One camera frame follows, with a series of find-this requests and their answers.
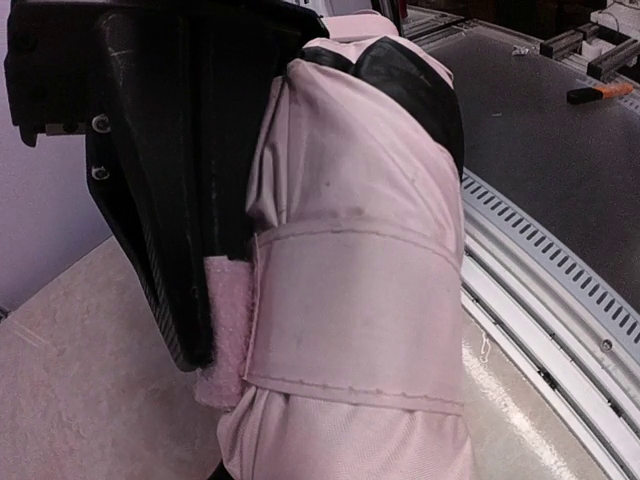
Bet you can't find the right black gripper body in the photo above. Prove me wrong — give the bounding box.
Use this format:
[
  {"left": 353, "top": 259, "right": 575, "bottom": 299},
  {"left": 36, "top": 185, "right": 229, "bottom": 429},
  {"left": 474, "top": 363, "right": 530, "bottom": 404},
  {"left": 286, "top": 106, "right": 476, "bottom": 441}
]
[{"left": 3, "top": 0, "right": 331, "bottom": 149}]

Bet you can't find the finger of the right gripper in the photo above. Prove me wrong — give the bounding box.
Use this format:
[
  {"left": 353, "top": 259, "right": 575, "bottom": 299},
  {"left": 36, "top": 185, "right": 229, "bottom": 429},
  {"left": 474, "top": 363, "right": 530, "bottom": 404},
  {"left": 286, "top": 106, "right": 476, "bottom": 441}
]
[{"left": 87, "top": 9, "right": 305, "bottom": 371}]

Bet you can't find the pink and black umbrella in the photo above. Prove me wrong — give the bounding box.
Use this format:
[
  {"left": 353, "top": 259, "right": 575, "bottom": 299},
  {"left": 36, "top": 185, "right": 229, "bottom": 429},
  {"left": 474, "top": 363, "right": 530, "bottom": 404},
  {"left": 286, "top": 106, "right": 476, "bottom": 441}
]
[{"left": 196, "top": 10, "right": 476, "bottom": 479}]

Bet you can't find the orange handled tool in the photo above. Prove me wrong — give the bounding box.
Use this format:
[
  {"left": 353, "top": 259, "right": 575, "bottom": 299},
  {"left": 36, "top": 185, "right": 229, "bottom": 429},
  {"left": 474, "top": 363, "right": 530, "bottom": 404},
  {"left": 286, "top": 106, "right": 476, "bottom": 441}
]
[{"left": 566, "top": 83, "right": 634, "bottom": 105}]

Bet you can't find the aluminium front rail frame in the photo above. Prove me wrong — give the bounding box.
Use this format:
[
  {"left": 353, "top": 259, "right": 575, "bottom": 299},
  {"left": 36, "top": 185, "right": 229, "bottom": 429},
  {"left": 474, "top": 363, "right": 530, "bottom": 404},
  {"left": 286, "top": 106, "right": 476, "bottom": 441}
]
[{"left": 402, "top": 4, "right": 640, "bottom": 480}]

